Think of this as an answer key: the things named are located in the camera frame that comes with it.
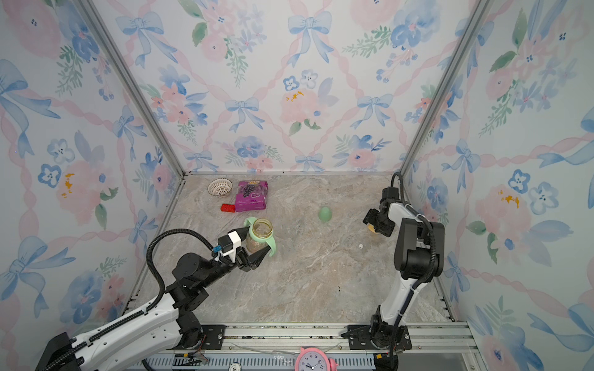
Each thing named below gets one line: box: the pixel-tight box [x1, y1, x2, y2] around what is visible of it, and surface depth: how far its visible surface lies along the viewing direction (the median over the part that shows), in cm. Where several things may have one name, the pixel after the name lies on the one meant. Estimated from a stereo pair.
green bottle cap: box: [318, 207, 332, 222], surface depth 105 cm
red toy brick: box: [220, 203, 236, 213], surface depth 107 cm
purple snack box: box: [235, 180, 269, 212], surface depth 105 cm
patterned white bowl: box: [207, 177, 233, 198], surface depth 112 cm
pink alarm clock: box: [294, 347, 339, 371], surface depth 69 cm
